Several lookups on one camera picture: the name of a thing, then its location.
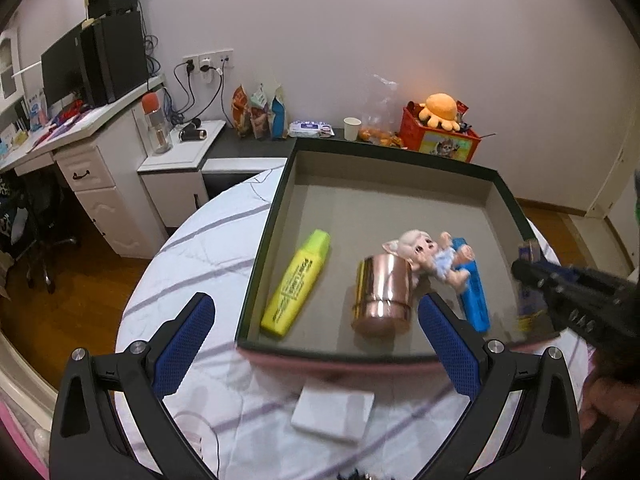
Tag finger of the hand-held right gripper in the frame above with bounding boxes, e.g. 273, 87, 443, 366
542, 262, 587, 285
511, 258, 593, 333

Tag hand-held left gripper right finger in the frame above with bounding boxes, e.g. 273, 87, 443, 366
417, 291, 583, 480

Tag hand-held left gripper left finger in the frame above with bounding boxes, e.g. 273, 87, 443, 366
49, 291, 217, 480

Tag blue and gold packet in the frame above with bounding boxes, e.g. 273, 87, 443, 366
515, 241, 548, 333

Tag blue highlighter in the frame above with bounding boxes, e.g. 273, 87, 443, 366
450, 237, 491, 333

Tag rose gold round jar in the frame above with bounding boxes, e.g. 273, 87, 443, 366
350, 253, 418, 341

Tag pink doll figure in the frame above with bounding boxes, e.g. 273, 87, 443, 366
382, 229, 473, 291

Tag yellow highlighter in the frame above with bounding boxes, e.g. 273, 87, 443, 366
260, 229, 332, 338

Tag white rectangular block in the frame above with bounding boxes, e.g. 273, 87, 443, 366
290, 385, 376, 443

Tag pink box with black rim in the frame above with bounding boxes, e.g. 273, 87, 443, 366
235, 137, 566, 367

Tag person's right hand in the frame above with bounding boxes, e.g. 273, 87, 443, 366
580, 350, 640, 441

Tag white door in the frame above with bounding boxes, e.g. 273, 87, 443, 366
585, 125, 640, 221

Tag red storage crate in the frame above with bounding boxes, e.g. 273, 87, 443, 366
398, 101, 483, 163

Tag white nightstand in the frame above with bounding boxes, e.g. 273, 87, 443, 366
137, 120, 227, 241

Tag orange octopus plush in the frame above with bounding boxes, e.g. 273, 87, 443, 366
417, 92, 462, 132

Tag black office chair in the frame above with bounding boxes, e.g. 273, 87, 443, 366
0, 170, 78, 296

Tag white desk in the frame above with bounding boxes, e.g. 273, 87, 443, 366
0, 75, 168, 261

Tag water bottle with orange lid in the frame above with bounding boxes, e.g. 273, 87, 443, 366
141, 92, 174, 155

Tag plastic bag of oranges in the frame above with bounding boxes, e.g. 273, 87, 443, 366
357, 74, 406, 148

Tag orange snack bag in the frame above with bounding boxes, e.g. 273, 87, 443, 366
231, 85, 253, 138

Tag green and white snack bag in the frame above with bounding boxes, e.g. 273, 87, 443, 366
249, 84, 273, 141

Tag blue and yellow snack bag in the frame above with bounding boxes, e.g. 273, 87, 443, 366
270, 85, 290, 140

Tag wet wipes pack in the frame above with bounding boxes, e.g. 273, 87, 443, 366
289, 120, 335, 138

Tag black computer tower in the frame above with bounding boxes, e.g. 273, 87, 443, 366
80, 10, 151, 107

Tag black computer monitor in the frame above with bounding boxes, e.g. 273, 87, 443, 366
40, 25, 88, 108

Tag white glass door cabinet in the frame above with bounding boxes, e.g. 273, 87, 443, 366
0, 27, 23, 101

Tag thin white cable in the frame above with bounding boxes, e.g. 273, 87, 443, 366
170, 410, 223, 480

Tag black power cables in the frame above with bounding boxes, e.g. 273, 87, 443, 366
145, 35, 226, 131

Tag white wall socket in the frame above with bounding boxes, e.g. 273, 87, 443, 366
182, 50, 234, 83

